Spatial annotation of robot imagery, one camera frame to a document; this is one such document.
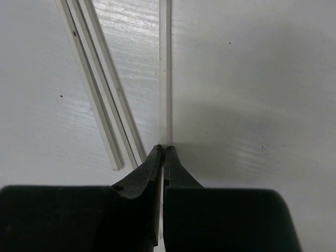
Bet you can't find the clear chopstick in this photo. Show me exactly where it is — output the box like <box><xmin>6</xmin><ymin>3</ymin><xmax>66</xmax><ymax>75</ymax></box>
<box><xmin>159</xmin><ymin>0</ymin><xmax>172</xmax><ymax>146</ymax></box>
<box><xmin>56</xmin><ymin>1</ymin><xmax>122</xmax><ymax>171</ymax></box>
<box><xmin>73</xmin><ymin>1</ymin><xmax>145</xmax><ymax>168</ymax></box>

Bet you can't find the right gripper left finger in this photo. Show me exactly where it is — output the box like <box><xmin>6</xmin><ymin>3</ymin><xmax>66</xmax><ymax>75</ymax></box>
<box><xmin>1</xmin><ymin>145</ymin><xmax>162</xmax><ymax>251</ymax></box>

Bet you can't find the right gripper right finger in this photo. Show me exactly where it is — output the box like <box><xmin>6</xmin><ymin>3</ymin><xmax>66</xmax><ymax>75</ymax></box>
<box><xmin>163</xmin><ymin>146</ymin><xmax>301</xmax><ymax>251</ymax></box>

